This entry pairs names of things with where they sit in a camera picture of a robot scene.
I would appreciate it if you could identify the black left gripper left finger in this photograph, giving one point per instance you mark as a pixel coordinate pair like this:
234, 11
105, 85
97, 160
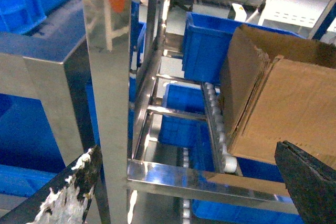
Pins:
64, 199

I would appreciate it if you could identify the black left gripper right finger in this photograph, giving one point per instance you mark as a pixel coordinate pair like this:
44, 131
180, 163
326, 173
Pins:
309, 181

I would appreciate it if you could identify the large cardboard box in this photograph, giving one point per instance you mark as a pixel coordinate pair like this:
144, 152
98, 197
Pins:
276, 87

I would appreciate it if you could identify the stainless steel shelf rack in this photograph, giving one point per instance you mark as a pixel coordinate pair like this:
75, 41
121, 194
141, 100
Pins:
100, 77

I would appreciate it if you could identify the white roller track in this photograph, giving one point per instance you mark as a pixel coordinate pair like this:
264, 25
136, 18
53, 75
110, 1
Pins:
223, 161

